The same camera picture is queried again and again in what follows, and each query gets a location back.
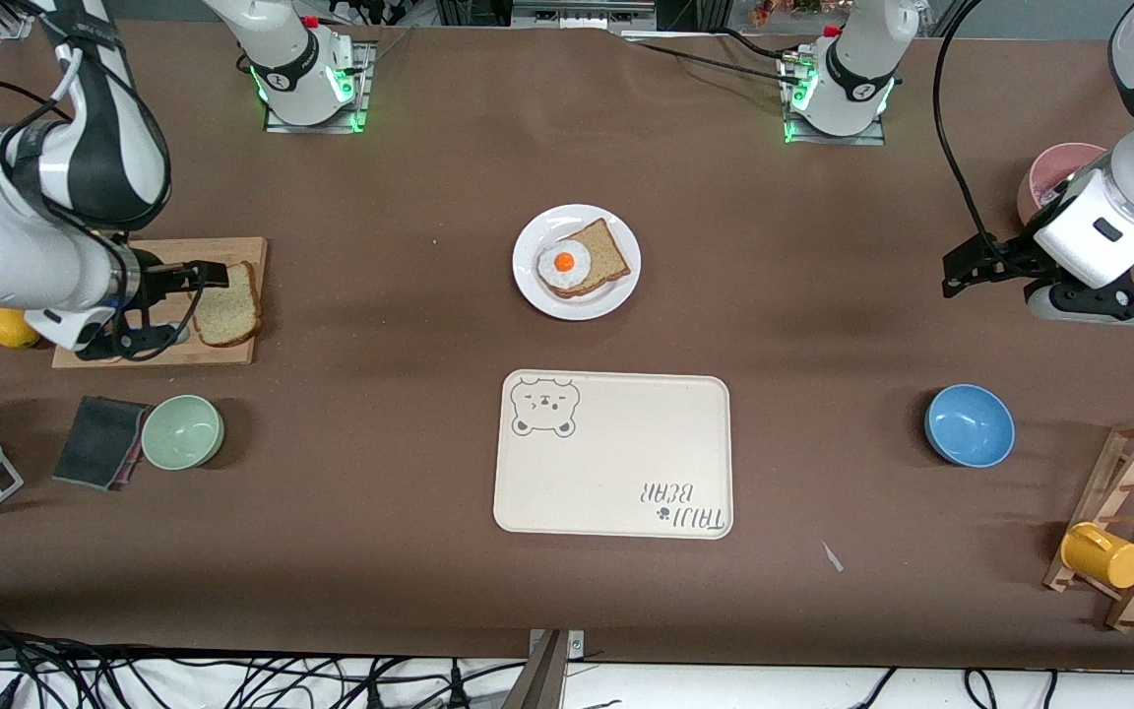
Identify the bread slice sandwich lid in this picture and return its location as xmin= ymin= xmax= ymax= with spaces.
xmin=191 ymin=260 xmax=263 ymax=349

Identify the white round plate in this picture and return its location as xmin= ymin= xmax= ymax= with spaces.
xmin=512 ymin=204 xmax=642 ymax=321

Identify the wooden cutting board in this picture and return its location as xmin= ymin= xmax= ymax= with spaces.
xmin=51 ymin=236 xmax=270 ymax=370

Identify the pink bowl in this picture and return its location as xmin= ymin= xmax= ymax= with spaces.
xmin=1017 ymin=143 xmax=1109 ymax=229

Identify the yellow lemon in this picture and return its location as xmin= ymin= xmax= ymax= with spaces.
xmin=0 ymin=307 xmax=41 ymax=350

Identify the pale green bowl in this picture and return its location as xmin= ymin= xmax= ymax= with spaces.
xmin=141 ymin=395 xmax=225 ymax=471

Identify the blue bowl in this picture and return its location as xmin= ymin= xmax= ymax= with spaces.
xmin=924 ymin=384 xmax=1016 ymax=468

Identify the dark grey folded cloth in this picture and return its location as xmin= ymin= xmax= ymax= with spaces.
xmin=52 ymin=396 xmax=153 ymax=490

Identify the wooden mug rack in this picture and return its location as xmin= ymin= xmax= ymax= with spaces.
xmin=1042 ymin=417 xmax=1134 ymax=632

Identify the yellow plastic mug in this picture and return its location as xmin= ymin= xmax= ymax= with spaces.
xmin=1060 ymin=522 xmax=1134 ymax=590

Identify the fried egg toy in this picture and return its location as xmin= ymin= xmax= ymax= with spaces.
xmin=537 ymin=239 xmax=593 ymax=290

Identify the bread slice under egg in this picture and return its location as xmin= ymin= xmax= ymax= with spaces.
xmin=537 ymin=218 xmax=632 ymax=299

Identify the cream tray with bear print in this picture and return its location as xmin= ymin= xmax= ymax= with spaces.
xmin=493 ymin=370 xmax=734 ymax=540

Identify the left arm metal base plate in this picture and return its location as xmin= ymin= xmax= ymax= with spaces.
xmin=782 ymin=49 xmax=888 ymax=147

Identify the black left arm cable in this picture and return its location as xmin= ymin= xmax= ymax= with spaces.
xmin=931 ymin=0 xmax=1021 ymax=259

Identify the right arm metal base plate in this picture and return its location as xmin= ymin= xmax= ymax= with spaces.
xmin=263 ymin=39 xmax=376 ymax=134

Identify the black cable on table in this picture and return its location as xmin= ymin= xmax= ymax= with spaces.
xmin=621 ymin=34 xmax=804 ymax=90

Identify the aluminium extrusion frame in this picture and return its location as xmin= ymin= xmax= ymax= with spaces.
xmin=311 ymin=0 xmax=735 ymax=35

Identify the metal bracket at table edge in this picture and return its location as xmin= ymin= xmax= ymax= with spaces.
xmin=526 ymin=628 xmax=588 ymax=709

